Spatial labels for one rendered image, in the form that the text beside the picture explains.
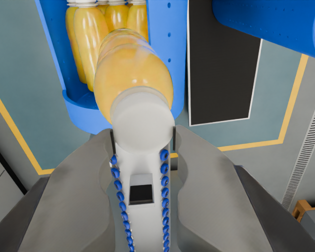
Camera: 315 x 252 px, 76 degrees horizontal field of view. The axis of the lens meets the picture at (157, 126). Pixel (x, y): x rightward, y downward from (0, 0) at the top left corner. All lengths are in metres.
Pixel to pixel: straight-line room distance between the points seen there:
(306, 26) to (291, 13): 0.08
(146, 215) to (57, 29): 0.93
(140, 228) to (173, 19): 1.09
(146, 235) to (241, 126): 1.33
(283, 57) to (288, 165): 1.30
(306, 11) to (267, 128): 1.63
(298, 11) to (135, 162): 0.74
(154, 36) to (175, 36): 0.05
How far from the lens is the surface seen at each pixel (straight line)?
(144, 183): 0.88
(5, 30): 1.82
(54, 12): 0.53
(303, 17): 0.73
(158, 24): 0.35
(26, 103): 1.98
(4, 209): 2.40
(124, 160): 0.87
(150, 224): 1.23
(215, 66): 1.57
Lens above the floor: 1.56
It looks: 57 degrees down
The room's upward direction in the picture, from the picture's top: 172 degrees clockwise
